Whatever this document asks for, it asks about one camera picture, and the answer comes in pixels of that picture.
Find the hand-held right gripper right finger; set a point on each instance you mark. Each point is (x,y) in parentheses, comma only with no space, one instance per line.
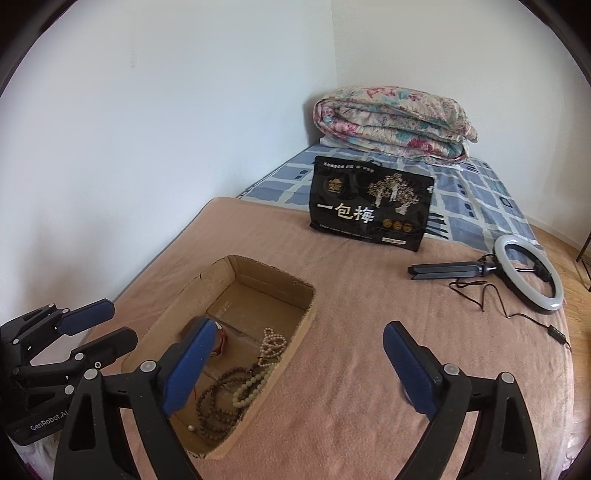
(411,369)

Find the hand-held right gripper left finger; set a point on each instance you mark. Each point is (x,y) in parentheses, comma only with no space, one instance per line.
(189,369)

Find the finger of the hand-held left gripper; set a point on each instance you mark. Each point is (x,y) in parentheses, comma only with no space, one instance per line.
(113,344)
(87,316)

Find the cardboard box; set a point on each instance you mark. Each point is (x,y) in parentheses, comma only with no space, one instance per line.
(258,300)

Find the pink floral clothing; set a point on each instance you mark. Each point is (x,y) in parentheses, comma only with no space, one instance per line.
(37,461)

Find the pink blanket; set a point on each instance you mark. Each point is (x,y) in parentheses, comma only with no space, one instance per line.
(360,286)

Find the black snack bag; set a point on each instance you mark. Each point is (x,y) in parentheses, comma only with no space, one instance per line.
(369,203)

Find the blue plaid bed sheet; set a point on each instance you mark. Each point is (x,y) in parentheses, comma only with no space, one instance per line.
(480,198)

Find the white pillow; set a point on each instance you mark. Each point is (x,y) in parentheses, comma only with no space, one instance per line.
(328,142)

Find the folded floral quilt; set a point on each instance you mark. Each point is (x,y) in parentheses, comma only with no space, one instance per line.
(392,120)

